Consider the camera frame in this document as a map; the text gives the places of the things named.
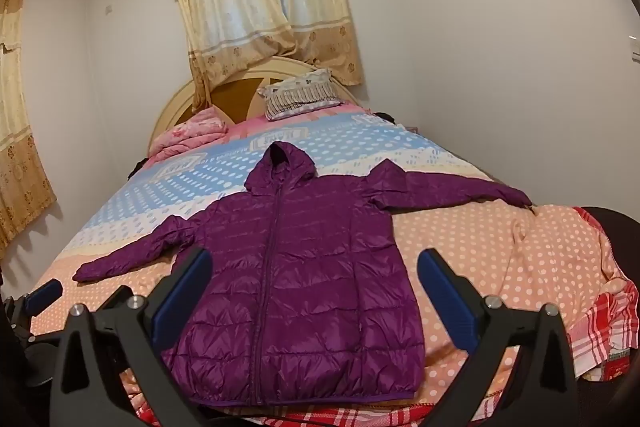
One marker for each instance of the white wall unit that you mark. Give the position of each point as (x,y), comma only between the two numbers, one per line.
(635,51)

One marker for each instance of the narrow beige floral curtain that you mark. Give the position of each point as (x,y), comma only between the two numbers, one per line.
(15,132)

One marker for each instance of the striped floral pillow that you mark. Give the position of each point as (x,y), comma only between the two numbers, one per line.
(300,94)

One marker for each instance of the purple puffer jacket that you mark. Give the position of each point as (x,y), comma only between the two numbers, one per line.
(300,282)

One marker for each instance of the pink folded quilt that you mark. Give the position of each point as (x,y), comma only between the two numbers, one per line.
(190,132)

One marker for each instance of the red plaid blanket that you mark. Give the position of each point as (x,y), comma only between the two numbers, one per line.
(605,322)

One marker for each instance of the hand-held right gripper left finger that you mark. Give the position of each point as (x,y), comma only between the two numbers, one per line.
(182,294)

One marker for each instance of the cream wooden headboard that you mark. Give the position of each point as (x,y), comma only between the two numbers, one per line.
(235,94)

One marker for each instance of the wide beige floral curtain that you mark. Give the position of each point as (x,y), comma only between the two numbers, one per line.
(250,7)

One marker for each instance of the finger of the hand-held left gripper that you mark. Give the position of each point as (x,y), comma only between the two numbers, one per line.
(44,296)
(116,298)

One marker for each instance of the polka dot blanket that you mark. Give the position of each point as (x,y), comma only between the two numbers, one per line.
(475,247)

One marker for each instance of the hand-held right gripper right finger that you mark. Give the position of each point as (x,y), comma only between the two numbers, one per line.
(447,302)

